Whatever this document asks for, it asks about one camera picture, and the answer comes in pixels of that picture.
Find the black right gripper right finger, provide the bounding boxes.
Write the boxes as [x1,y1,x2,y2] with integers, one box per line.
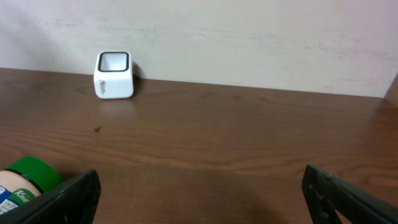
[302,164,397,224]

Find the white barcode scanner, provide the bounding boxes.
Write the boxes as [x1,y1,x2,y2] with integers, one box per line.
[93,51,134,100]

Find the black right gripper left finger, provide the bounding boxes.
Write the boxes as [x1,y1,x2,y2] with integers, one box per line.
[1,169,101,224]

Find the green lid spice jar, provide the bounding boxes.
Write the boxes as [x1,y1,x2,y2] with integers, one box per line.
[0,156,63,214]

